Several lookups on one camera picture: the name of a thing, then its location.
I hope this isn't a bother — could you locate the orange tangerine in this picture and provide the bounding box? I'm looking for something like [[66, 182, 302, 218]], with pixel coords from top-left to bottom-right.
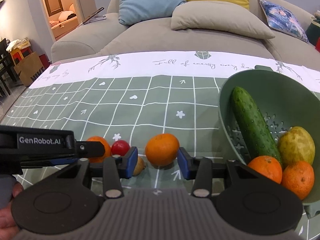
[[281, 161, 315, 200], [87, 136, 111, 163], [247, 155, 283, 184], [145, 133, 180, 167]]

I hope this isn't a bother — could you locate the dark green bag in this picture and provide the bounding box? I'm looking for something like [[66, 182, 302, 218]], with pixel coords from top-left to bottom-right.
[[305, 19, 320, 46]]

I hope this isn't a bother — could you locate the green grid tablecloth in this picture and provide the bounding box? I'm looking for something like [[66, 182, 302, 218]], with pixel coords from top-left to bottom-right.
[[0, 51, 320, 240]]

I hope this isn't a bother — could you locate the brown kiwi fruit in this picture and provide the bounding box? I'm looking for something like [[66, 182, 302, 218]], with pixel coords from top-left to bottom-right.
[[133, 157, 145, 176]]

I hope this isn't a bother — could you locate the green colander bowl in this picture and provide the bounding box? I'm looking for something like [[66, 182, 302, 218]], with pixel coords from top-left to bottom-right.
[[218, 66, 319, 219]]

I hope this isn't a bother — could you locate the dark wooden chair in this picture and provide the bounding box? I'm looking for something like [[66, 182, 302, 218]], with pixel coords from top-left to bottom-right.
[[0, 38, 17, 95]]

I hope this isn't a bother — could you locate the green cucumber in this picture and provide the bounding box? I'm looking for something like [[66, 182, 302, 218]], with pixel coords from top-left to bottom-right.
[[231, 87, 282, 163]]

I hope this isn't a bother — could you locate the beige sofa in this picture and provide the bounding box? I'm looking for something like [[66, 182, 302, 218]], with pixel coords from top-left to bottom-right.
[[51, 0, 319, 69]]

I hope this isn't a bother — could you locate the beige cushion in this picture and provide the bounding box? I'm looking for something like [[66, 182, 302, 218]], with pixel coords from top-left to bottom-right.
[[171, 1, 275, 40]]

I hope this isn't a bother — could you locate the blue patterned cushion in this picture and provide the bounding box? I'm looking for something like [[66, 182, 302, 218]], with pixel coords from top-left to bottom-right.
[[258, 0, 309, 43]]

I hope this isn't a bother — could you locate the tablet on sofa arm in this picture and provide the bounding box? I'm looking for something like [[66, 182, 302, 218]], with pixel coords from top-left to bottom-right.
[[79, 7, 106, 26]]

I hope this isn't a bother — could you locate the brown paper bag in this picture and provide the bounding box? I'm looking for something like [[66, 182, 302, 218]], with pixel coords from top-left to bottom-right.
[[14, 52, 46, 87]]

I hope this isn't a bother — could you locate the red tomato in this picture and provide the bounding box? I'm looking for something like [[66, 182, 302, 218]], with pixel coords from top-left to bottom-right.
[[111, 140, 130, 156]]

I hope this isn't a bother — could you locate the person's left hand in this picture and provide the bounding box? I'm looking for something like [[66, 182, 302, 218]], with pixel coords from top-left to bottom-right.
[[0, 182, 24, 240]]

